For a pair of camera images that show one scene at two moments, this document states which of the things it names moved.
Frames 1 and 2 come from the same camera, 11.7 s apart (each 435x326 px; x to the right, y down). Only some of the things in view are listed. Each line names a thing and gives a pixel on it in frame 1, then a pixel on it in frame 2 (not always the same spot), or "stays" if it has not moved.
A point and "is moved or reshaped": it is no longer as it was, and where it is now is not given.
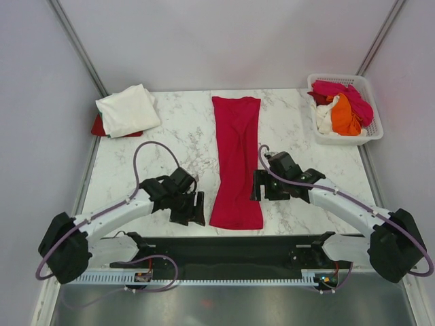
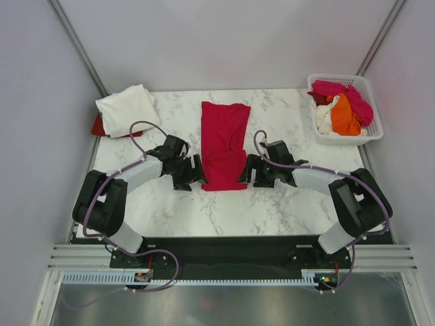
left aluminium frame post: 79,48 stays
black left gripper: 191,212 -> 182,183
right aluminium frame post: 378,39 stays
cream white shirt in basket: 323,117 stays
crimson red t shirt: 237,127 is moved or reshaped
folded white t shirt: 128,111 stays
